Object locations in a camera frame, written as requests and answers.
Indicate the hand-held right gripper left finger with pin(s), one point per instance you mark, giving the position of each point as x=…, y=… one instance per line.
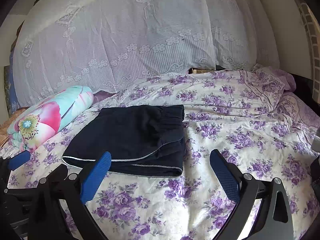
x=96, y=177

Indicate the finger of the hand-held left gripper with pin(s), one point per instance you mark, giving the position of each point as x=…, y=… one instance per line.
x=53, y=176
x=18, y=160

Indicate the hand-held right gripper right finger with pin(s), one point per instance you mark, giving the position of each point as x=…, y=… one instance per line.
x=225, y=177

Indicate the navy blue pants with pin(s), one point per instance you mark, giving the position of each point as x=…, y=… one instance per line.
x=130, y=135

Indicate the brown satin pillow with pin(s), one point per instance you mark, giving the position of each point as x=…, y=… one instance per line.
x=5, y=130

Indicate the folded colourful floral quilt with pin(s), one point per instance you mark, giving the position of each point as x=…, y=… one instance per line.
x=45, y=120

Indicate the blue patterned cloth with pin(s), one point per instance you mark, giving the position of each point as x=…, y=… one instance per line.
x=11, y=85

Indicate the plain purple cloth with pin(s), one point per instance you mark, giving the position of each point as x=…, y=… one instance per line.
x=103, y=96

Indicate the dark jeans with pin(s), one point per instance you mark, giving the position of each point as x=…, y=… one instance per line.
x=316, y=170

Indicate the grey garment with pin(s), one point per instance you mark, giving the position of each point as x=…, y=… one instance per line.
x=316, y=138

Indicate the purple floral pillow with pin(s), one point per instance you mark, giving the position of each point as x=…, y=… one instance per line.
x=270, y=85

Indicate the white lace cover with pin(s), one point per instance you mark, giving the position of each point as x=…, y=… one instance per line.
x=125, y=30

